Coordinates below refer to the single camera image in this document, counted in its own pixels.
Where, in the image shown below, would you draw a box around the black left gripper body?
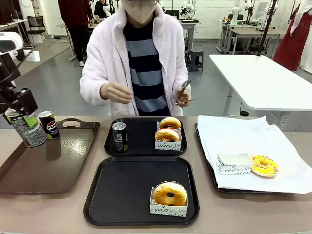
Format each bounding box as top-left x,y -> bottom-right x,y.
0,52 -> 21,105

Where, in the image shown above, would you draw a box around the black green soda can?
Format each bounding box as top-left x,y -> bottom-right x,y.
4,108 -> 48,148
38,111 -> 60,141
112,121 -> 129,153

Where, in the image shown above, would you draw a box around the white printed paper box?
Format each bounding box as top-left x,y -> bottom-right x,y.
155,121 -> 182,151
216,153 -> 254,176

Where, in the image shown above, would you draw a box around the brown metal tongs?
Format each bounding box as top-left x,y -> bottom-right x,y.
175,79 -> 199,106

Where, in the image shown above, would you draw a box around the plain glazed donut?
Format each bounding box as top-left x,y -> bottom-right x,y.
153,182 -> 188,207

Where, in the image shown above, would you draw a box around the chocolate sprinkled donut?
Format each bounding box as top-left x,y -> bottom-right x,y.
159,179 -> 185,186

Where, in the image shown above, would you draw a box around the person's right hand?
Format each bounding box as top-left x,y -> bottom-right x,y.
100,82 -> 134,104

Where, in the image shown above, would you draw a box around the person's left hand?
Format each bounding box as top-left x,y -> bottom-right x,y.
176,86 -> 192,108

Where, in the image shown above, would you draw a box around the white background desk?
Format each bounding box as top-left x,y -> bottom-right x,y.
0,19 -> 29,32

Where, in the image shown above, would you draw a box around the black office chair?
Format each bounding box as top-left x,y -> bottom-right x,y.
27,16 -> 53,47

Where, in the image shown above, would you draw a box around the grey background table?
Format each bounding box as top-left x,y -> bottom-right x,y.
56,23 -> 77,61

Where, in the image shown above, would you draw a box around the bystander in dark red top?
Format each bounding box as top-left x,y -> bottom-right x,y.
58,0 -> 95,67

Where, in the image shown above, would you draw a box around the person in pink fleece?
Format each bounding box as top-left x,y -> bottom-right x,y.
79,2 -> 192,117

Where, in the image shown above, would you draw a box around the black plastic tray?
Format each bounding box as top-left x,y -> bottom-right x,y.
104,117 -> 188,156
83,156 -> 200,226
194,122 -> 273,195

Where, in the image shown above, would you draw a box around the navy grey striped shirt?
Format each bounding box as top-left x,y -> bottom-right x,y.
123,20 -> 171,117

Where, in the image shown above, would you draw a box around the beige face mask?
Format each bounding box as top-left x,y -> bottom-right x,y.
121,0 -> 159,25

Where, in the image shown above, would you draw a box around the dark grey stool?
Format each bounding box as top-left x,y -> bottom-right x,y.
186,49 -> 204,72

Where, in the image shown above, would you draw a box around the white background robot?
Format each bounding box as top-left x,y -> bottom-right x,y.
180,0 -> 197,18

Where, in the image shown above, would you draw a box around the right tray with white paper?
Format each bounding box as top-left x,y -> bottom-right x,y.
196,115 -> 312,195

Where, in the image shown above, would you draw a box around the white table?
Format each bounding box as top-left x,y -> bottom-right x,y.
209,54 -> 312,122

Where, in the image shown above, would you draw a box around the beige background desk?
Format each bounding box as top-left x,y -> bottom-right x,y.
219,19 -> 288,56

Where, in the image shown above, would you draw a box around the yellow sprinkled donut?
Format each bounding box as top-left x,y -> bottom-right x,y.
251,154 -> 279,178

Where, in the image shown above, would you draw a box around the black stand pole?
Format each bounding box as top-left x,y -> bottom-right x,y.
257,0 -> 279,57

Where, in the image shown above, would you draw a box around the red dress on mannequin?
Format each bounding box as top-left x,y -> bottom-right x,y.
273,2 -> 312,72

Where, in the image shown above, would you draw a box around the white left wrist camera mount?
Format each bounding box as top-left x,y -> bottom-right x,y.
13,49 -> 41,63

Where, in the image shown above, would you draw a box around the brown tray with handles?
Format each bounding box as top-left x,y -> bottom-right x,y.
0,117 -> 101,195

